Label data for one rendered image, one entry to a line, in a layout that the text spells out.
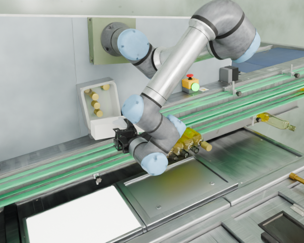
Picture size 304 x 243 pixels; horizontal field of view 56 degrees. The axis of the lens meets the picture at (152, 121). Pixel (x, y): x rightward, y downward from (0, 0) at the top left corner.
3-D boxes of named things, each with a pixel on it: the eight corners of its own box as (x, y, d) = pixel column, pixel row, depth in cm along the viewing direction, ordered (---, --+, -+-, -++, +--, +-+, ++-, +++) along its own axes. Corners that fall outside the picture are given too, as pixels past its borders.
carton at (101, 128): (90, 120, 115) (94, 125, 110) (144, 112, 126) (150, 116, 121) (90, 134, 118) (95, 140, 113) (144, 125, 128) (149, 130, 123)
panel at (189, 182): (23, 223, 125) (33, 286, 96) (21, 218, 123) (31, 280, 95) (195, 156, 159) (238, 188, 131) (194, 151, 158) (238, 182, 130)
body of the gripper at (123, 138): (111, 127, 107) (124, 139, 97) (132, 123, 111) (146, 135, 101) (112, 145, 110) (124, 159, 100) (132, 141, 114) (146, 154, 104)
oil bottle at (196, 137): (173, 133, 159) (196, 149, 142) (172, 124, 157) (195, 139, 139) (182, 130, 162) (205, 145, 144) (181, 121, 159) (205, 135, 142)
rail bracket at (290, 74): (277, 74, 184) (296, 78, 172) (278, 62, 180) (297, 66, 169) (282, 73, 185) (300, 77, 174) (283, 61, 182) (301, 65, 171)
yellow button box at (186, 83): (182, 90, 168) (189, 93, 162) (181, 78, 165) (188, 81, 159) (191, 87, 171) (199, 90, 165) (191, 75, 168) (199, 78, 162)
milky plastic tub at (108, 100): (84, 126, 147) (89, 132, 140) (75, 84, 138) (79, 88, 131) (116, 116, 154) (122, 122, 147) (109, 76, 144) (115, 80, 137)
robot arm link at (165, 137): (170, 112, 86) (148, 141, 86) (192, 129, 92) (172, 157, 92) (158, 104, 92) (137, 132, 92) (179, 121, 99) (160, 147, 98)
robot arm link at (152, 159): (175, 159, 91) (159, 182, 90) (158, 146, 100) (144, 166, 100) (158, 149, 86) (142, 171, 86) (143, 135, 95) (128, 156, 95)
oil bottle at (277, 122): (255, 119, 187) (289, 133, 166) (257, 111, 186) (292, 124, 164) (261, 118, 190) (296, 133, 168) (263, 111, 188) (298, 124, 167)
